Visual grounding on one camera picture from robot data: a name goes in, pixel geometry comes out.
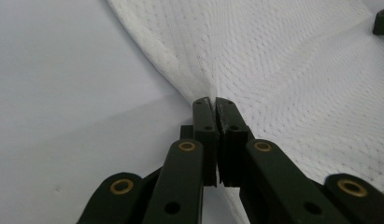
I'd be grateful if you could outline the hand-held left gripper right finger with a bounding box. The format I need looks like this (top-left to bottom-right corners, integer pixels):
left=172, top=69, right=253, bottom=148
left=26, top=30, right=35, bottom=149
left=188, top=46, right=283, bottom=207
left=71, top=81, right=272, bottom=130
left=215, top=96, right=256, bottom=189

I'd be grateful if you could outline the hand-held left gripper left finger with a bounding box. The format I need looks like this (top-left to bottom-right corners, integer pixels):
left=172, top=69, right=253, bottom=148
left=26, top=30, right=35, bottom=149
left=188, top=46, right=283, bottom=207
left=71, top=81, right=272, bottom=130
left=179, top=96, right=220, bottom=188

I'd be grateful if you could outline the white cloth with grey stripe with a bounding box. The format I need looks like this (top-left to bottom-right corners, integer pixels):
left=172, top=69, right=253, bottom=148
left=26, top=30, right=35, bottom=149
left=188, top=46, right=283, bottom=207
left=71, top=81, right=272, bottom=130
left=107, top=0, right=384, bottom=224

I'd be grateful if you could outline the white table mat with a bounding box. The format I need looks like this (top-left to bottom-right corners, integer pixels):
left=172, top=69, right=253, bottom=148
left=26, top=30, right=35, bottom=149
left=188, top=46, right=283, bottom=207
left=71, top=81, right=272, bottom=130
left=0, top=0, right=384, bottom=224

